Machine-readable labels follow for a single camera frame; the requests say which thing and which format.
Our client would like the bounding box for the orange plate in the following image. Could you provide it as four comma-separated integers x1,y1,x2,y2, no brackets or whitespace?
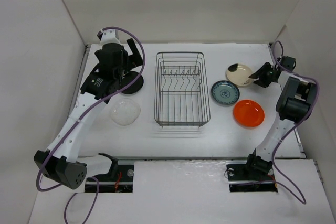
233,100,265,127

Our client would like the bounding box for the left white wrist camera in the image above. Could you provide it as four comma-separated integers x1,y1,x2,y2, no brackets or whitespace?
97,29,121,46

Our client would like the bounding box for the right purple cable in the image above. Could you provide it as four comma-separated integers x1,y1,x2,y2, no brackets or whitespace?
270,40,320,205

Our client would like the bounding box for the cream plate with black pattern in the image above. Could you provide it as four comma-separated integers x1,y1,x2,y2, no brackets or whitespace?
226,63,253,87

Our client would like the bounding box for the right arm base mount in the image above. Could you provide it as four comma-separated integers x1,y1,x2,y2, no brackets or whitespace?
225,164,278,193

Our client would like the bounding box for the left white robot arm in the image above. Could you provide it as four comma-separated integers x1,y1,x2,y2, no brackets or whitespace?
34,37,145,192

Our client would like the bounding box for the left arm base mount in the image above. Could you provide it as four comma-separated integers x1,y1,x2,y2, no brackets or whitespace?
83,153,135,193

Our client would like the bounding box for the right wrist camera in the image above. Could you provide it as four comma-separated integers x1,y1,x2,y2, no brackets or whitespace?
277,56,296,73

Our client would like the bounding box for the grey wire dish rack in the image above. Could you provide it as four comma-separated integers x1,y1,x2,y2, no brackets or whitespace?
154,51,211,127

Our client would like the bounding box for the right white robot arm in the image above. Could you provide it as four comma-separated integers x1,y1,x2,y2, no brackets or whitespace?
243,62,318,179

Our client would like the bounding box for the blue floral green plate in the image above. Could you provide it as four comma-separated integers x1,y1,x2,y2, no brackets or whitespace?
211,80,240,106

